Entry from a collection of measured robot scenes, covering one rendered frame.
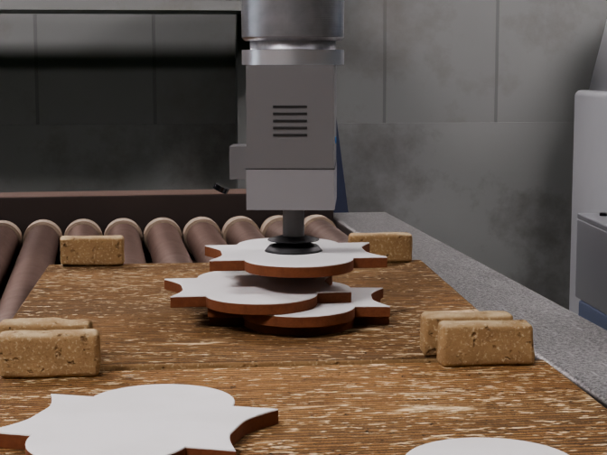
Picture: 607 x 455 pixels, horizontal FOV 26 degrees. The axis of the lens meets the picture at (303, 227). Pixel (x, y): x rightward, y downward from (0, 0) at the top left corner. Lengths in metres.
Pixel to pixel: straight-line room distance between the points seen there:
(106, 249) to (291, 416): 0.54
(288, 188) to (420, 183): 3.75
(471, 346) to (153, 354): 0.20
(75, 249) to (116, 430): 0.57
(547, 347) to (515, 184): 3.78
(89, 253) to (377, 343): 0.41
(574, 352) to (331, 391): 0.26
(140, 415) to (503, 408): 0.20
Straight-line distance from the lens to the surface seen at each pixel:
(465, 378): 0.79
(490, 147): 4.72
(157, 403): 0.70
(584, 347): 0.99
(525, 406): 0.74
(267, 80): 0.93
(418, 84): 4.66
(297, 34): 0.93
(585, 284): 1.41
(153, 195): 1.72
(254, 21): 0.95
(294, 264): 0.91
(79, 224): 1.66
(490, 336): 0.82
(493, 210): 4.74
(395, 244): 1.23
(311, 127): 0.93
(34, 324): 0.84
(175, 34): 4.58
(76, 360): 0.80
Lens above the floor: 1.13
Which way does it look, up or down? 7 degrees down
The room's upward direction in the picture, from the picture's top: straight up
